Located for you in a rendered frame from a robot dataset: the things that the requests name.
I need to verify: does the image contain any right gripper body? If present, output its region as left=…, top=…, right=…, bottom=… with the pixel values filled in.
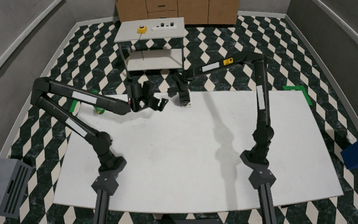
left=180, top=89, right=190, bottom=102

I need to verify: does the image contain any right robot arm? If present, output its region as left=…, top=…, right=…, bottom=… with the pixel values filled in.
left=168, top=51, right=274, bottom=165

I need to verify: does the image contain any green and yellow drink can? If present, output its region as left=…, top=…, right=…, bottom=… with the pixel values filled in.
left=94, top=106, right=105, bottom=114

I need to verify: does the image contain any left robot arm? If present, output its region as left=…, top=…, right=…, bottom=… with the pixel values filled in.
left=30, top=76, right=156, bottom=172

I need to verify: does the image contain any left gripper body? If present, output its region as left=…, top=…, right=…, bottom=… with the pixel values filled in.
left=143, top=98, right=164, bottom=112

